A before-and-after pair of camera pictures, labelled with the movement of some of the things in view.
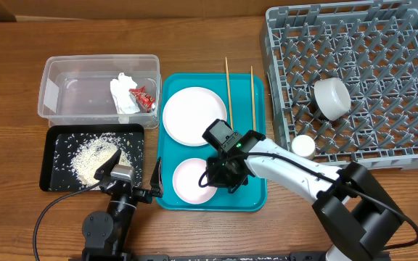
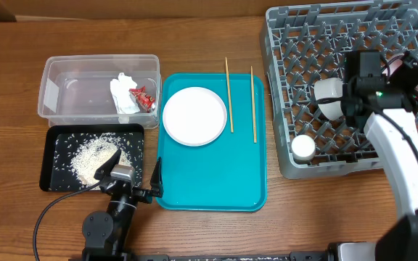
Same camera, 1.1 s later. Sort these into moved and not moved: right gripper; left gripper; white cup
Moved: right gripper
Not moved: white cup; left gripper
